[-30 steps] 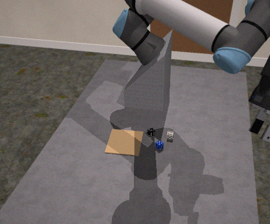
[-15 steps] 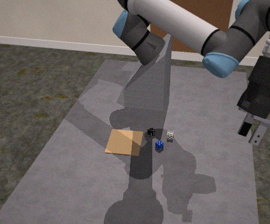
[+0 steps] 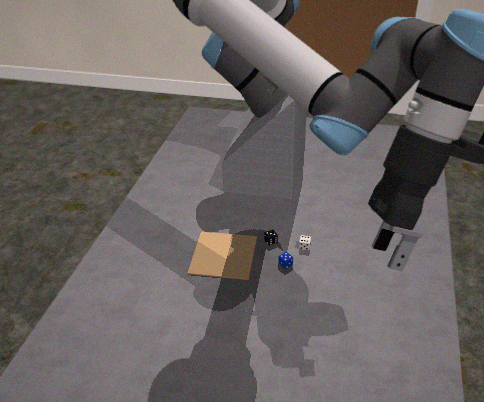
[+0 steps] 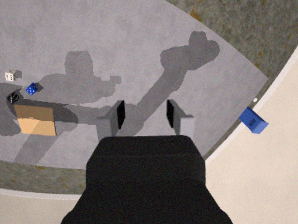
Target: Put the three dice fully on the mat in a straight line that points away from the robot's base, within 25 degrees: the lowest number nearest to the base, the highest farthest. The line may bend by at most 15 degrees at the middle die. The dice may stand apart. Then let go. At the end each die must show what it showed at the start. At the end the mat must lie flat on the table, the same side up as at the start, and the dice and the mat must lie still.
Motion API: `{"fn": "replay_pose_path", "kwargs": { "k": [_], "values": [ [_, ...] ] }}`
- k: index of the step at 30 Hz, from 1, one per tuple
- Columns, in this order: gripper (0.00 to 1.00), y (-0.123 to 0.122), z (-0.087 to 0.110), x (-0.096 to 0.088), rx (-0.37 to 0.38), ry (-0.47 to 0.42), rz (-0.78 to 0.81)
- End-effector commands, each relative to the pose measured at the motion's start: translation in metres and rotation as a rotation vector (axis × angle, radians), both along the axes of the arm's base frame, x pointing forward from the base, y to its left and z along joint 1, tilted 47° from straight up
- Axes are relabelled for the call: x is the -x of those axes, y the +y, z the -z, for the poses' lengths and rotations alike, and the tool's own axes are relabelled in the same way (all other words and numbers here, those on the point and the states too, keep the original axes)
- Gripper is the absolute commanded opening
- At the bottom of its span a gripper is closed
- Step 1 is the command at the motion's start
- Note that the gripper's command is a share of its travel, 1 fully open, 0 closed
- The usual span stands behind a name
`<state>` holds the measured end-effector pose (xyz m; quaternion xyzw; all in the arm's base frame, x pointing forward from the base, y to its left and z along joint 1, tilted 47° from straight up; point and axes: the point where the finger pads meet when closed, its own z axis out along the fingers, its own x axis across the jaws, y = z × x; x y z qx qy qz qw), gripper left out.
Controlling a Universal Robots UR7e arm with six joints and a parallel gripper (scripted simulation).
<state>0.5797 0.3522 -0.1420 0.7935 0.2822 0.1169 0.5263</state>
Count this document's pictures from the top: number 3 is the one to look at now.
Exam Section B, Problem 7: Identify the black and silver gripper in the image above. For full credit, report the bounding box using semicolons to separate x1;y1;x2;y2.
368;93;484;271

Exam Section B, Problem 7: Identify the blue die with white pips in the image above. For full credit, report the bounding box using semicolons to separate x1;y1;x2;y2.
278;252;293;269

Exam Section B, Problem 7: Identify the tan flat mat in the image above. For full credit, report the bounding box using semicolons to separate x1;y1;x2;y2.
188;232;257;280

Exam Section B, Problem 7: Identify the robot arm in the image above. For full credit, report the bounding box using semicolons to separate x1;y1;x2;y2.
173;0;484;155

